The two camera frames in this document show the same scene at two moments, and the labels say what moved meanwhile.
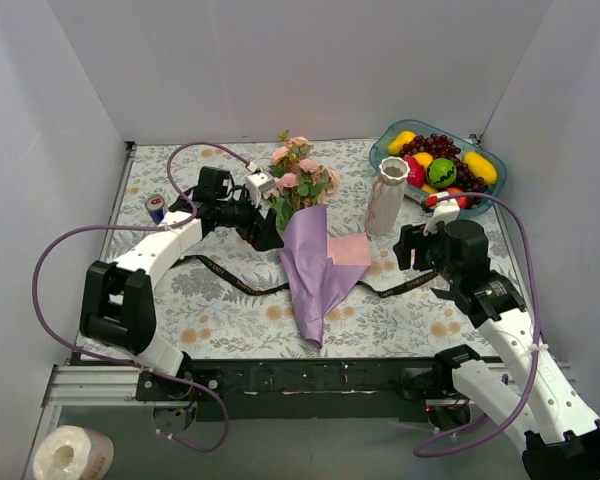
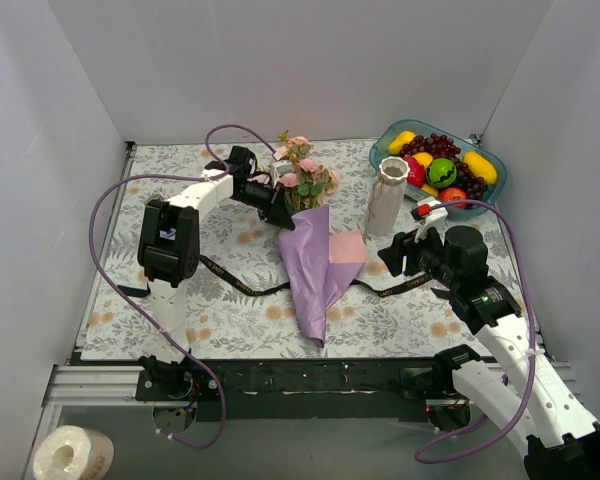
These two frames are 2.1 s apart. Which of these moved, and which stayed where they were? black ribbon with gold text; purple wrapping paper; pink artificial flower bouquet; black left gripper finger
Moved: black left gripper finger
Stayed: purple wrapping paper; black ribbon with gold text; pink artificial flower bouquet
